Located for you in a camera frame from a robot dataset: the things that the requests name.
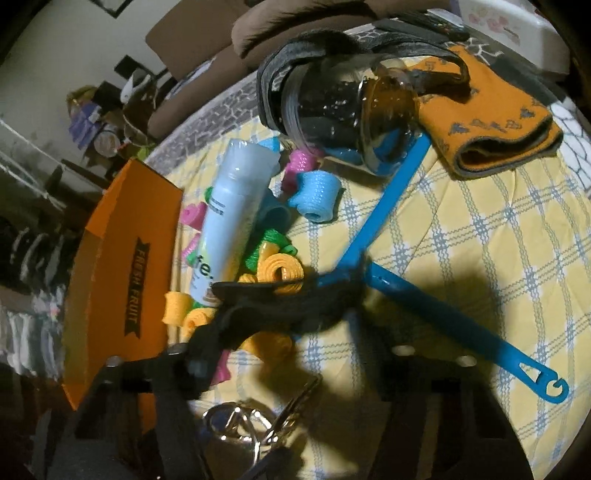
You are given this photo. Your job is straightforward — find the hanging clothes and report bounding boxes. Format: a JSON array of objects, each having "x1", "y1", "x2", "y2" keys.
[{"x1": 0, "y1": 216, "x2": 71, "y2": 385}]

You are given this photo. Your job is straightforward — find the clear glass jar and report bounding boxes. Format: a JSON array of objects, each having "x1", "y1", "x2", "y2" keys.
[{"x1": 277, "y1": 54, "x2": 422, "y2": 177}]

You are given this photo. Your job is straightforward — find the gold metal claw clip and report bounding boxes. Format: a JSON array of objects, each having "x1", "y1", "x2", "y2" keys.
[{"x1": 202, "y1": 373, "x2": 325, "y2": 480}]

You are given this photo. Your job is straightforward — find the black remote control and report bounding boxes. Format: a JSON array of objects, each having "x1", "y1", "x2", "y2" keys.
[{"x1": 399, "y1": 11, "x2": 472, "y2": 41}]

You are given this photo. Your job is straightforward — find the orange knit cloth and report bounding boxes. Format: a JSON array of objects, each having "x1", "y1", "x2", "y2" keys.
[{"x1": 406, "y1": 44, "x2": 565, "y2": 180}]

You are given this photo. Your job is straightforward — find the yellow checked tablecloth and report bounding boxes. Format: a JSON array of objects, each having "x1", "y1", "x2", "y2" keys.
[{"x1": 161, "y1": 104, "x2": 591, "y2": 480}]

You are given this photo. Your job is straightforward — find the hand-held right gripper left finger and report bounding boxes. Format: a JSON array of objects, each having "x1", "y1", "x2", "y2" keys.
[{"x1": 46, "y1": 318, "x2": 228, "y2": 480}]

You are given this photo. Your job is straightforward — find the brown sofa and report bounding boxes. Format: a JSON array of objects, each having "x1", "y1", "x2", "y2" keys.
[{"x1": 145, "y1": 0, "x2": 419, "y2": 140}]

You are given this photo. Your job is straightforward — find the cluttered storage shelf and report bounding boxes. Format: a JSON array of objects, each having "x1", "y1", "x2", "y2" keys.
[{"x1": 62, "y1": 54, "x2": 163, "y2": 160}]

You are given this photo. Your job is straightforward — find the large brown pillow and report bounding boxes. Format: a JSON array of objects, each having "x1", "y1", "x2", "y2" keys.
[{"x1": 231, "y1": 0, "x2": 394, "y2": 60}]

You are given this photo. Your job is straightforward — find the pile of colourful foam rolls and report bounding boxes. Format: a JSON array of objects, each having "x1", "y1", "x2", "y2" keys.
[{"x1": 163, "y1": 138, "x2": 343, "y2": 385}]

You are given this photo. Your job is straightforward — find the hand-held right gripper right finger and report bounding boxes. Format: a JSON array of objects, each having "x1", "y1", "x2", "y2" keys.
[{"x1": 355, "y1": 314, "x2": 537, "y2": 480}]

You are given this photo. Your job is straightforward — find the blue plastic long handle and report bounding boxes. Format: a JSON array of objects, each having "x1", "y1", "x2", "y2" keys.
[
  {"x1": 367, "y1": 261, "x2": 571, "y2": 404},
  {"x1": 318, "y1": 131, "x2": 433, "y2": 289}
]

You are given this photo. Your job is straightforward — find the orange cardboard box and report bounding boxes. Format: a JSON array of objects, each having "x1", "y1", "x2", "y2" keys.
[{"x1": 61, "y1": 157, "x2": 185, "y2": 435}]

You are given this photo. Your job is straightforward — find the white tissue box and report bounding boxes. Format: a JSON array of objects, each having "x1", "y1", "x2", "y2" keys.
[{"x1": 455, "y1": 0, "x2": 574, "y2": 75}]

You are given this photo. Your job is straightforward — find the framed wall picture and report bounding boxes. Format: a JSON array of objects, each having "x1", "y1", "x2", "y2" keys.
[{"x1": 89, "y1": 0, "x2": 136, "y2": 19}]

